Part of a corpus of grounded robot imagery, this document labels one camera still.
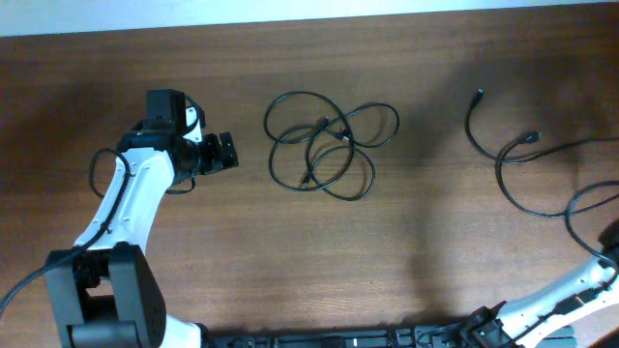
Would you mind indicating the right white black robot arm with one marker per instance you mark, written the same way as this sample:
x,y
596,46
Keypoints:
x,y
590,287

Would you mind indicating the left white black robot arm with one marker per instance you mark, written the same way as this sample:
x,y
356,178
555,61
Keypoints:
x,y
102,290

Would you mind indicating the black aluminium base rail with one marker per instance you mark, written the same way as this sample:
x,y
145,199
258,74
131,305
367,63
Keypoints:
x,y
433,336

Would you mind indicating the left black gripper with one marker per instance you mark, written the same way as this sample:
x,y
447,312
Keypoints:
x,y
216,160

